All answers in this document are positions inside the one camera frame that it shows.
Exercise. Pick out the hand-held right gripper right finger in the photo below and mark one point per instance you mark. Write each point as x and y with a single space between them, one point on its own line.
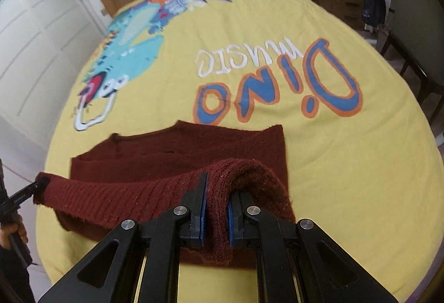
239 219

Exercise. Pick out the yellow dinosaur printed blanket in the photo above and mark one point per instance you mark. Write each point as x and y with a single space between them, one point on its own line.
277 11

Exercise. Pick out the dark blue tote bag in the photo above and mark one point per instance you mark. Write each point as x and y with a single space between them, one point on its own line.
373 8

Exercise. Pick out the white wardrobe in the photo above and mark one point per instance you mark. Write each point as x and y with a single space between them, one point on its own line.
41 29

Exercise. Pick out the dark red knit sweater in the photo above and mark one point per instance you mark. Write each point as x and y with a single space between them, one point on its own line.
156 157

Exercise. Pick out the person's left hand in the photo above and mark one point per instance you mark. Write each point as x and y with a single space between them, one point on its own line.
12 232

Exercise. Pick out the grey chair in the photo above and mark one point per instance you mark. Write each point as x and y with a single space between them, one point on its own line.
416 18

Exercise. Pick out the person's left forearm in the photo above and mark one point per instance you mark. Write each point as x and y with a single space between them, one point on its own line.
14 278

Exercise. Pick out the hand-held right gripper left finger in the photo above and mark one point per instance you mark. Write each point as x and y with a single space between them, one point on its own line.
196 216

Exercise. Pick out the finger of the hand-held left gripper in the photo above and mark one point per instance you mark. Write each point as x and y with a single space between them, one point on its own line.
24 195

